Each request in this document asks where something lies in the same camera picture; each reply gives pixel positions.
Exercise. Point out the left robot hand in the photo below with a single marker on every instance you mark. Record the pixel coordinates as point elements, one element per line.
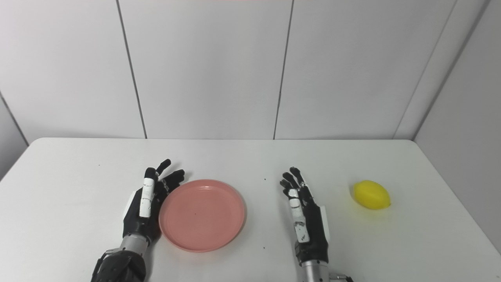
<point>146,207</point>

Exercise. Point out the pink plate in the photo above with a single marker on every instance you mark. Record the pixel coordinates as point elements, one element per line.
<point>202,215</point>

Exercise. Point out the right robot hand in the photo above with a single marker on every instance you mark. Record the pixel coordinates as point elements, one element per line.
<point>307,219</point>

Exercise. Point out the yellow lemon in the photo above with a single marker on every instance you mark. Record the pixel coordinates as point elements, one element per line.
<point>372,194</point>

